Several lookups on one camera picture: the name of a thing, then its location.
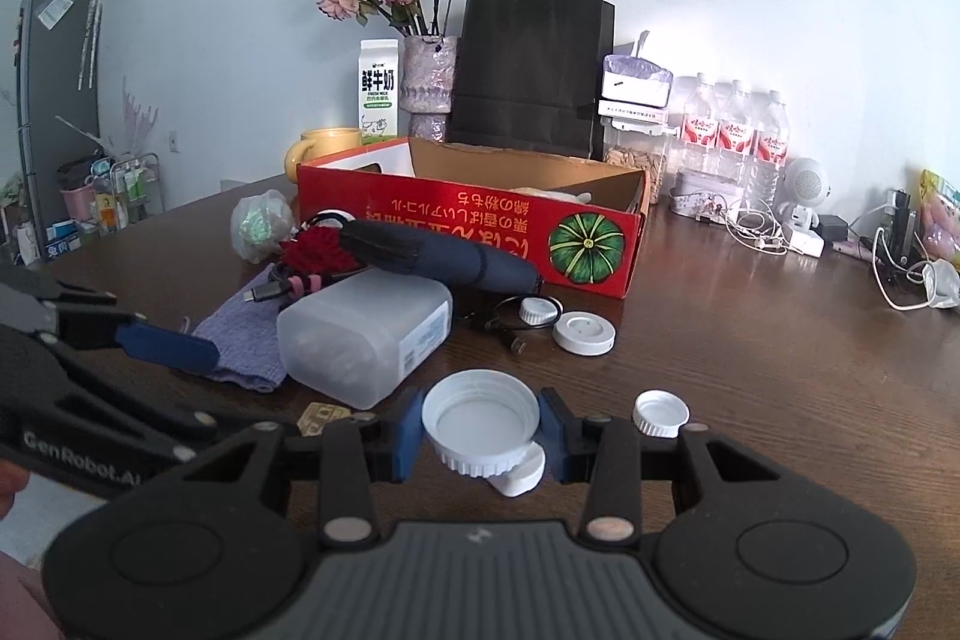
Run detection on white yellow plush toy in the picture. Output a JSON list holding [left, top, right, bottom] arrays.
[[514, 185, 593, 205]]

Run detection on small white cup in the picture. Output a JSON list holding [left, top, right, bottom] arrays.
[[421, 370, 541, 477]]

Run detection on small white ribbed cap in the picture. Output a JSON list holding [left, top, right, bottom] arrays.
[[632, 390, 689, 438]]

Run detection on tissue pack in purple plastic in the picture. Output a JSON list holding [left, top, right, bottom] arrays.
[[600, 31, 674, 112]]

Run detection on grey refrigerator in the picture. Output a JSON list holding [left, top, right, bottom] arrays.
[[15, 0, 102, 161]]

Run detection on clear plastic bag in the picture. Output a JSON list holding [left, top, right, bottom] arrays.
[[230, 188, 295, 266]]

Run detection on white robot-shaped speaker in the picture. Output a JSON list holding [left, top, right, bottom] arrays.
[[776, 158, 833, 232]]

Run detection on white green milk carton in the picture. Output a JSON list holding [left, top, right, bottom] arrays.
[[358, 38, 401, 146]]

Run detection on pink bin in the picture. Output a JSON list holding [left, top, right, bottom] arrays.
[[58, 156, 98, 223]]

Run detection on clear jar of seeds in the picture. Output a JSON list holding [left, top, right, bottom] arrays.
[[602, 121, 671, 205]]

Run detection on red knitted cloth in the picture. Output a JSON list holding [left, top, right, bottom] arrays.
[[277, 227, 361, 277]]

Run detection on black paper bag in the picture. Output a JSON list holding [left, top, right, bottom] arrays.
[[448, 0, 616, 161]]

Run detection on black cable with pink tie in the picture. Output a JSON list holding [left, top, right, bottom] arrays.
[[240, 211, 353, 307]]

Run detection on blue white box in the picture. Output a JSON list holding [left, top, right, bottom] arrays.
[[45, 218, 82, 256]]

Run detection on white wired earphones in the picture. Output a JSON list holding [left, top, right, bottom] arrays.
[[724, 197, 792, 255]]

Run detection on white round disc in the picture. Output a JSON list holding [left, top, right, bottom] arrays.
[[553, 310, 617, 357]]

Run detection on colourful snack bag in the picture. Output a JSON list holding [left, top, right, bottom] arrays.
[[919, 167, 960, 266]]

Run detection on yellow mug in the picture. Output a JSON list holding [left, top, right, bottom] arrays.
[[283, 128, 362, 182]]

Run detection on flat white box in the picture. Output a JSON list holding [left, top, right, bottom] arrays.
[[598, 98, 671, 137]]

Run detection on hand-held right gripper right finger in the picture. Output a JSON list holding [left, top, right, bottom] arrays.
[[538, 387, 781, 547]]

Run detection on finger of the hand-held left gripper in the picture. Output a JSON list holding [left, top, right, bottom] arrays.
[[41, 287, 221, 377], [45, 347, 260, 465]]

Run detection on black phone stand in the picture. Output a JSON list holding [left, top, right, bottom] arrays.
[[885, 188, 920, 270]]

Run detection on crumpled white mask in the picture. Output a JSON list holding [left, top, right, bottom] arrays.
[[919, 259, 960, 310]]

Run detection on gold foil packet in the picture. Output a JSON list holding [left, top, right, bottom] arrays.
[[296, 404, 353, 438]]

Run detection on white plastic piece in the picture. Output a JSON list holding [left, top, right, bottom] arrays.
[[487, 443, 547, 498]]

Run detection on floral tin box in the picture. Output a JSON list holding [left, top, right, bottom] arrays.
[[670, 169, 747, 220]]

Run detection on navy umbrella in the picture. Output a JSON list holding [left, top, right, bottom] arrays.
[[341, 218, 542, 295]]

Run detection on purple cloth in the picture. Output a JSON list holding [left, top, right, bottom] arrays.
[[180, 265, 290, 393]]

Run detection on white cable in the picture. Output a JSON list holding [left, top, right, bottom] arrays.
[[870, 201, 946, 311]]

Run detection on translucent plastic jar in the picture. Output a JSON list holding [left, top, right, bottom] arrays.
[[276, 271, 455, 408]]

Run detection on person's left hand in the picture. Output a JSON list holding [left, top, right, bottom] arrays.
[[0, 464, 32, 522]]

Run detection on metal storage rack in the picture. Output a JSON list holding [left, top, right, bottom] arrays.
[[90, 154, 166, 232]]

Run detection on short black cable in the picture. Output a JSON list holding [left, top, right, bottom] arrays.
[[461, 297, 565, 356]]

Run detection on purple glitter vase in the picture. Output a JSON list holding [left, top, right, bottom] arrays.
[[397, 34, 458, 142]]

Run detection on red cardboard box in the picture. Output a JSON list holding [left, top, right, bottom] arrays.
[[296, 136, 650, 300]]

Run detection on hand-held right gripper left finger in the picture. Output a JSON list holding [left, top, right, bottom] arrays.
[[202, 389, 428, 555]]

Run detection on white charger block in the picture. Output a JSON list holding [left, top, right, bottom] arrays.
[[780, 226, 826, 257]]

